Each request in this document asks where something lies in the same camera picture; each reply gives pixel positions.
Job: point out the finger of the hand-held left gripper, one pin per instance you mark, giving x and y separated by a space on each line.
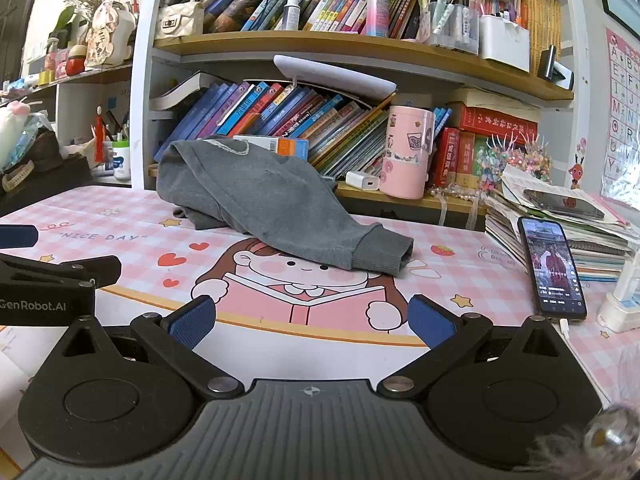
100 266
17 236

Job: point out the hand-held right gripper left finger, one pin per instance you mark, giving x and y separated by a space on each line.
192 322

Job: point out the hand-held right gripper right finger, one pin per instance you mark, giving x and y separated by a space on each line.
431 322

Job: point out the pink cartoon desk mat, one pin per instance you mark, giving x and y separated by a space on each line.
150 220

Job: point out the clear plastic bag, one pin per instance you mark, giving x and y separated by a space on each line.
25 140

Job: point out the white bottle green cap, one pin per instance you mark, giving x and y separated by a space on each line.
121 162

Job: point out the black smartphone lit screen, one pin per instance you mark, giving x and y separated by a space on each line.
552 270

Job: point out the cup of pens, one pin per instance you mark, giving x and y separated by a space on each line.
120 132

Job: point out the white side shelf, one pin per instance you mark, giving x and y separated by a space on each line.
75 95

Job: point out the white charger adapter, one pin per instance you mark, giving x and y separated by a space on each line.
362 181

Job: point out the red upright dictionary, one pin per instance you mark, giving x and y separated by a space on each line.
446 160

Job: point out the pink sticker tumbler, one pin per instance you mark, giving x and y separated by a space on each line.
405 160

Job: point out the stack of books and papers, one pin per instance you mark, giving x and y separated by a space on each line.
595 255

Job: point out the thick grey open book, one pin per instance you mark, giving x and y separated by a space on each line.
175 95

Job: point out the white desk device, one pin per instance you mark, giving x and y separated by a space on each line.
620 310

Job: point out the orange white box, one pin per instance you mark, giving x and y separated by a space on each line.
292 149

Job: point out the fluffy bead charm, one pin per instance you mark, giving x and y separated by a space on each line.
605 432

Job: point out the white cartoon vase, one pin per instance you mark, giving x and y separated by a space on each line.
107 35

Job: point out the row of colourful slim books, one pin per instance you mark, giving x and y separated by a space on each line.
280 115

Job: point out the beige thick book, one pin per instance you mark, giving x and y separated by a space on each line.
495 97

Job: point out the white quilted handbag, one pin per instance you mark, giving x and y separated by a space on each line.
177 20

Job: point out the white flat panel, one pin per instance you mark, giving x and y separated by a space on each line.
330 75

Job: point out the black phone stand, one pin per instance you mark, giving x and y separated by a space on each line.
550 62

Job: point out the white storage box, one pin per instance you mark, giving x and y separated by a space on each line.
505 42

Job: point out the clear pen holder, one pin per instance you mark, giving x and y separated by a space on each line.
452 25

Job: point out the wooden bookshelf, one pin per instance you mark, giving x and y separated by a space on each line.
310 46

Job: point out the pink gradient bottle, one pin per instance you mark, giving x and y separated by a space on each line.
377 10

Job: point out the white spray bottle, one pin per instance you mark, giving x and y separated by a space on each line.
291 12

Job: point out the bamboo slip scroll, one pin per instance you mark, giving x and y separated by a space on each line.
542 25

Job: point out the deer wall sticker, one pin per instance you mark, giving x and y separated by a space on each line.
579 170

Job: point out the alphabet wall poster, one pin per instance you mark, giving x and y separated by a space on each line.
625 110

